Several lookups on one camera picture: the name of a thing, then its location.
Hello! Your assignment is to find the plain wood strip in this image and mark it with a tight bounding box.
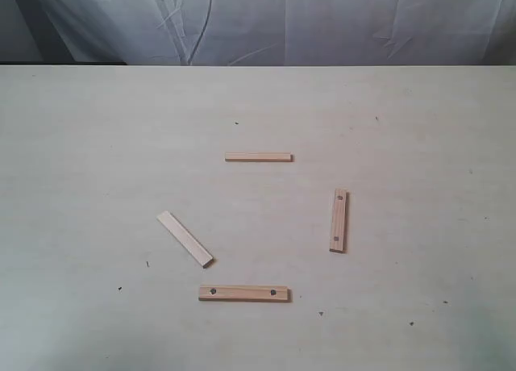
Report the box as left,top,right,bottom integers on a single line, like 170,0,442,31
156,211,214,268
224,152,293,162

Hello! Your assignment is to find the wood strip with magnets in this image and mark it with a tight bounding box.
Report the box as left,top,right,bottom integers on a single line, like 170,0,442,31
329,189,349,253
198,285,291,302

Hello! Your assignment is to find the white backdrop curtain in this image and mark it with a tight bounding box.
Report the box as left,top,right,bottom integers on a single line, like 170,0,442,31
1,0,515,66

